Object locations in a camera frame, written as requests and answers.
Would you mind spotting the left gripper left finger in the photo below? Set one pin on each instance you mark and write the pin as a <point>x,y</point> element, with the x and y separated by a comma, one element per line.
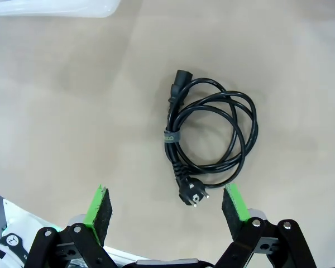
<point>93,209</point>

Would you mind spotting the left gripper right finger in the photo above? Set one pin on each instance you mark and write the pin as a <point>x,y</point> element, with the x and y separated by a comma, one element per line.
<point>238,203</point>

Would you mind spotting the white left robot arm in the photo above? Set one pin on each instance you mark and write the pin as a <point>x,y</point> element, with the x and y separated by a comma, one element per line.
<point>25,220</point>

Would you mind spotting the translucent plastic storage bin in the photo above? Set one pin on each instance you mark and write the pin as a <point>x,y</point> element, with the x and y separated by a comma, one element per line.
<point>44,7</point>

